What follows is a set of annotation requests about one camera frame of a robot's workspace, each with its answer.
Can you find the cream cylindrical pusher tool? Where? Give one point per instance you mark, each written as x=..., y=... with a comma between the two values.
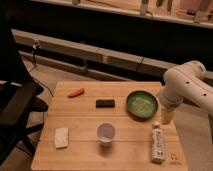
x=167, y=115

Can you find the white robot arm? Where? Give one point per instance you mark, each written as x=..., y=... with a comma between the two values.
x=185, y=81

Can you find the clear plastic cup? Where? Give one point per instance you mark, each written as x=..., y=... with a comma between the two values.
x=106, y=133

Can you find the black eraser block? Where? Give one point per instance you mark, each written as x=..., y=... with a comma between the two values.
x=105, y=103

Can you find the white labelled bottle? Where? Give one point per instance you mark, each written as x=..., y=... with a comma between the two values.
x=158, y=144

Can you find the orange carrot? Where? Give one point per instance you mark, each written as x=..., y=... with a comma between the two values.
x=76, y=93

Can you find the black office chair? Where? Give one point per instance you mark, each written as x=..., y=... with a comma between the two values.
x=18, y=97

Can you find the green bowl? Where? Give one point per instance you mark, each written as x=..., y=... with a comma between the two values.
x=141, y=104

